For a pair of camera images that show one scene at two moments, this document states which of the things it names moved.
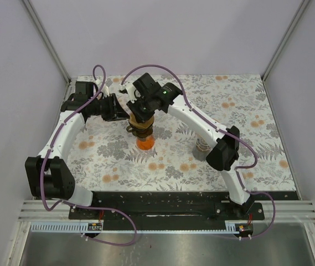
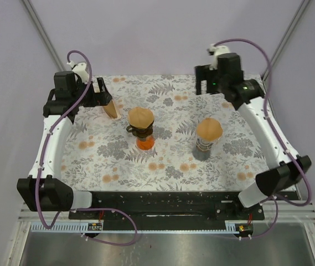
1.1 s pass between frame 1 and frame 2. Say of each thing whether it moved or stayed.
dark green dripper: stayed
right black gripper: moved
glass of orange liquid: stayed
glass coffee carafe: stayed
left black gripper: moved
